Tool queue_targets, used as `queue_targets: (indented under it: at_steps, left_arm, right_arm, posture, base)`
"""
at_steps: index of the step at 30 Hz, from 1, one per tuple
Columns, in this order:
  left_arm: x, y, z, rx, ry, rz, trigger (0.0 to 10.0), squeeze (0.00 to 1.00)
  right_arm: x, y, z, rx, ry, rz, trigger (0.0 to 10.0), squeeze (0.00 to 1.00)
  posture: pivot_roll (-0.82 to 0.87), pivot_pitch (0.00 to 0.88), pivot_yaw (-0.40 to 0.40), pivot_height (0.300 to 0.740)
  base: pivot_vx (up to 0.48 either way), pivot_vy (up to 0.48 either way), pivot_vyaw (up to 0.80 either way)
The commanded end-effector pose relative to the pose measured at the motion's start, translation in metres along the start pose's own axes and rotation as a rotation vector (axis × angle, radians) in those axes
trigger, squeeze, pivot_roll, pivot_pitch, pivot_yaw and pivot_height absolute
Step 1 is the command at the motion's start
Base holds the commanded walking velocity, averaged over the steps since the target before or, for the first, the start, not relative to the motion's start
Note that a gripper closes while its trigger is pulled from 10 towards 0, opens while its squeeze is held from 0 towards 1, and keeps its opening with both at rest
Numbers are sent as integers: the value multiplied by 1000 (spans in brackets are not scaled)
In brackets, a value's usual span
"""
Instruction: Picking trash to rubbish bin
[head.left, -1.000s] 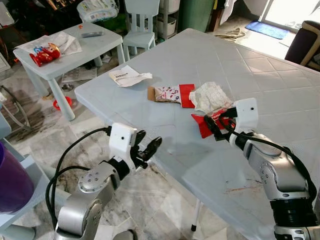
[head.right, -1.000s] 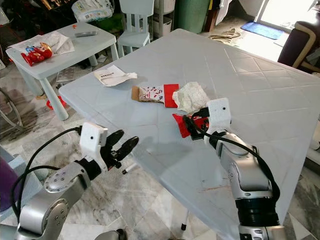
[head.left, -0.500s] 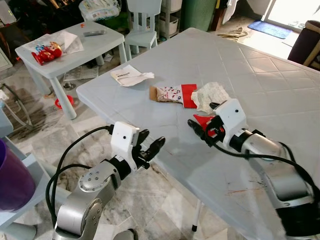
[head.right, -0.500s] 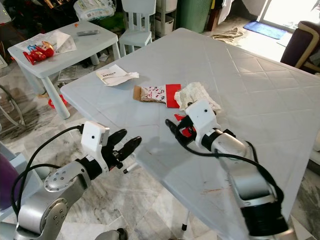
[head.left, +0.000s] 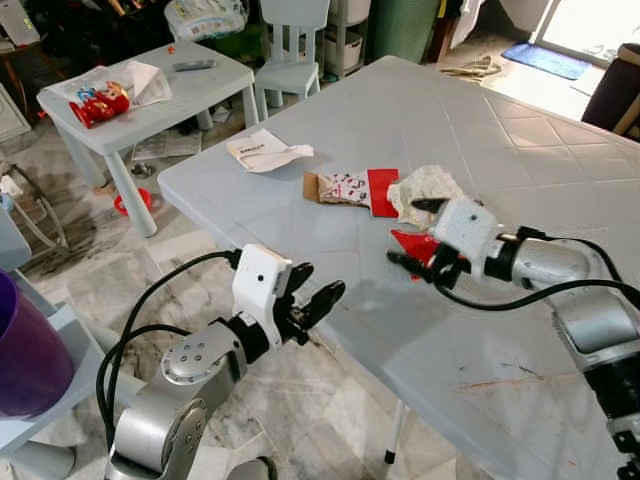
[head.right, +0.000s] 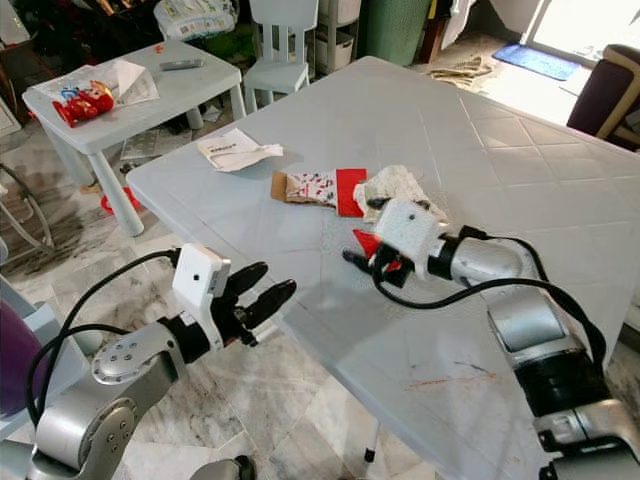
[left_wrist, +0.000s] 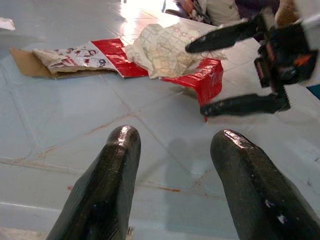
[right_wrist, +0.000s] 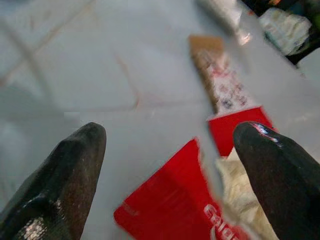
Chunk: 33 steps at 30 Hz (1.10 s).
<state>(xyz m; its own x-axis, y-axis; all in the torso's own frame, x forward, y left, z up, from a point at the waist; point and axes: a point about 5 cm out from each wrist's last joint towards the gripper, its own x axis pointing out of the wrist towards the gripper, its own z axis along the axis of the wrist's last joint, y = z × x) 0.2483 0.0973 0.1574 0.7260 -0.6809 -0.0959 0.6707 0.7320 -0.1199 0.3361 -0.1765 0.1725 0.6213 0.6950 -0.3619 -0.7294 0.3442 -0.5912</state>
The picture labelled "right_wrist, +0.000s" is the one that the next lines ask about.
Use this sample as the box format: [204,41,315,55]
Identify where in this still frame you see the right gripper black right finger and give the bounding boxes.
[232,121,320,240]

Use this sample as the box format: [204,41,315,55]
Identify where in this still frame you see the brown printed cardboard strip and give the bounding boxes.
[188,34,256,119]

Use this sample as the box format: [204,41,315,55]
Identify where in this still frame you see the red printed packet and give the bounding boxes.
[113,105,276,240]

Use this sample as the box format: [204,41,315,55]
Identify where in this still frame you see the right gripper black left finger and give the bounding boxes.
[0,121,107,240]

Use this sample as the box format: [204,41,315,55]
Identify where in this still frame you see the white plastic wrapper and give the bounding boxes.
[196,0,252,46]

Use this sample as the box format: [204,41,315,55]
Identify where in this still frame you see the white crumpled trash wad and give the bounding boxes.
[258,6,312,56]

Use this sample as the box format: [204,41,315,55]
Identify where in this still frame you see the black rubbish bag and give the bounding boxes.
[239,0,320,66]

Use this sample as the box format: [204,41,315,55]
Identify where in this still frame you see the crumpled cream paper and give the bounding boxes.
[215,147,279,240]

